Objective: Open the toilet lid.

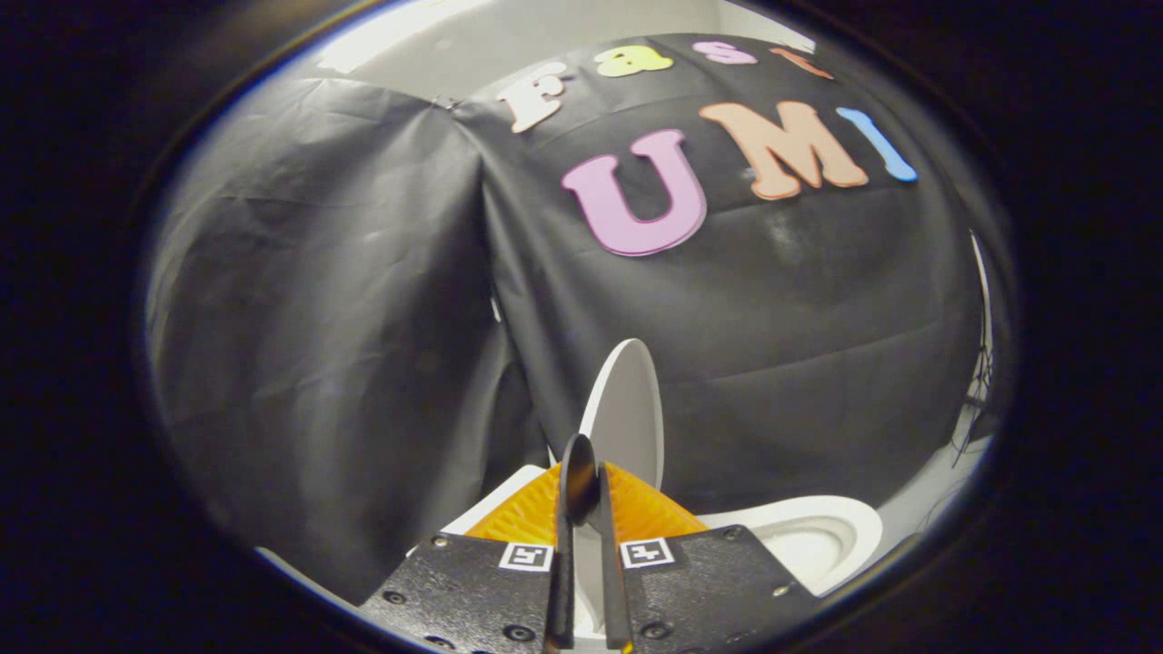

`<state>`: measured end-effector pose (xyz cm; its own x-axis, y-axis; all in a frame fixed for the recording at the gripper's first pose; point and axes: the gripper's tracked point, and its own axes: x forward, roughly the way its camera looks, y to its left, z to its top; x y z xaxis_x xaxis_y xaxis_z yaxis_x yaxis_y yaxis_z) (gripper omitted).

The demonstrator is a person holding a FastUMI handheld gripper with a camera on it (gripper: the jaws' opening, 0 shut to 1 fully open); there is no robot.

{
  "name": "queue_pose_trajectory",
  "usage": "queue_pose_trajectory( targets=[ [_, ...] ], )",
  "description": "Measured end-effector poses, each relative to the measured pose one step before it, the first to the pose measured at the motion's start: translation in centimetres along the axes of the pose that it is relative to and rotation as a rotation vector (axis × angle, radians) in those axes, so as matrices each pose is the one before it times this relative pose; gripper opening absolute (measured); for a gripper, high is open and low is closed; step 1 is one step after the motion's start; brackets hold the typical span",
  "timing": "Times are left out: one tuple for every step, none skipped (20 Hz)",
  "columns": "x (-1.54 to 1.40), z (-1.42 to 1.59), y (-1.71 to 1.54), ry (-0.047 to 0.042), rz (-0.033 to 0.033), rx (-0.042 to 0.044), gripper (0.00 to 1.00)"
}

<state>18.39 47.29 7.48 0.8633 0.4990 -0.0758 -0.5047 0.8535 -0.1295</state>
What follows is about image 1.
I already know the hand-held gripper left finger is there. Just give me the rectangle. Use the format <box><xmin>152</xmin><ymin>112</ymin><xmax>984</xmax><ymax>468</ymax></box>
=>
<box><xmin>359</xmin><ymin>434</ymin><xmax>601</xmax><ymax>654</ymax></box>

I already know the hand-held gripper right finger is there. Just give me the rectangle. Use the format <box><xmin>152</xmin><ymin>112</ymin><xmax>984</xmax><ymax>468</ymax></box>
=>
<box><xmin>595</xmin><ymin>461</ymin><xmax>819</xmax><ymax>654</ymax></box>

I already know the white toilet lid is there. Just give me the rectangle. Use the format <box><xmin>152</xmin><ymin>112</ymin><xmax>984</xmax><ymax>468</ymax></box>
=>
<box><xmin>572</xmin><ymin>339</ymin><xmax>666</xmax><ymax>637</ymax></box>

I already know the white toilet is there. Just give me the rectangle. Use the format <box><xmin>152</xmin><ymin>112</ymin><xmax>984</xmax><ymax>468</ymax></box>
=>
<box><xmin>404</xmin><ymin>465</ymin><xmax>884</xmax><ymax>637</ymax></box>

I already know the black backdrop cloth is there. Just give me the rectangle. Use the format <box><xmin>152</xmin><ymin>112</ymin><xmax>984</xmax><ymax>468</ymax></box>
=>
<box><xmin>145</xmin><ymin>32</ymin><xmax>1000</xmax><ymax>605</ymax></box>

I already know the tangle of black floor cables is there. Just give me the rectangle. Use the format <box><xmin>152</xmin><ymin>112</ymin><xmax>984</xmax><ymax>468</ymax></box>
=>
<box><xmin>949</xmin><ymin>345</ymin><xmax>998</xmax><ymax>466</ymax></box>

